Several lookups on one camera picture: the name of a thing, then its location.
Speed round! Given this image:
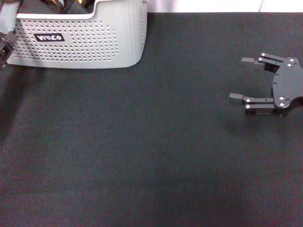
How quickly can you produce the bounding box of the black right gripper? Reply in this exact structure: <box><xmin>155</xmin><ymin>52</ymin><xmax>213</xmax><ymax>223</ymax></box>
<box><xmin>229</xmin><ymin>52</ymin><xmax>303</xmax><ymax>118</ymax></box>

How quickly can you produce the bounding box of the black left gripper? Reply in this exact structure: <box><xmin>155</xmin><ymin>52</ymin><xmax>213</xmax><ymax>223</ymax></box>
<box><xmin>0</xmin><ymin>30</ymin><xmax>17</xmax><ymax>70</ymax></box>

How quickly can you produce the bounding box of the yellow towel with black rim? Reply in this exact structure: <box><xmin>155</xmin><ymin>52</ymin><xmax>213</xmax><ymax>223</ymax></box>
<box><xmin>47</xmin><ymin>0</ymin><xmax>86</xmax><ymax>14</ymax></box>

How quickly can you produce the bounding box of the dark grey towel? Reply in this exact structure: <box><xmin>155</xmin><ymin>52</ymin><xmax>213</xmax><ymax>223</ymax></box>
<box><xmin>18</xmin><ymin>0</ymin><xmax>97</xmax><ymax>15</ymax></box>

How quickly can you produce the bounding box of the grey perforated storage box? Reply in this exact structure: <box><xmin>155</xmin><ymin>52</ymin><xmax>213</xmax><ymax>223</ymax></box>
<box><xmin>6</xmin><ymin>0</ymin><xmax>148</xmax><ymax>69</ymax></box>

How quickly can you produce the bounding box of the black tablecloth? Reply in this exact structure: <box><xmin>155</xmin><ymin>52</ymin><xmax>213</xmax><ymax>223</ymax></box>
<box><xmin>0</xmin><ymin>11</ymin><xmax>303</xmax><ymax>227</ymax></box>

